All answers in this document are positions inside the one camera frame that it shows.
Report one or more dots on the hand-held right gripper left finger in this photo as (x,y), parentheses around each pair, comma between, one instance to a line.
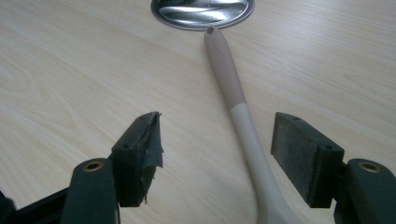
(134,161)

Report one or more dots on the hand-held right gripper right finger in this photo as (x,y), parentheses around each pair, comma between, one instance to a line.
(314,161)

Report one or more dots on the beige and cream spoon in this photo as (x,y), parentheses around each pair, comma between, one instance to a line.
(246,130)

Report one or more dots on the round metal bowl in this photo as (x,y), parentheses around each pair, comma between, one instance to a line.
(202,13)

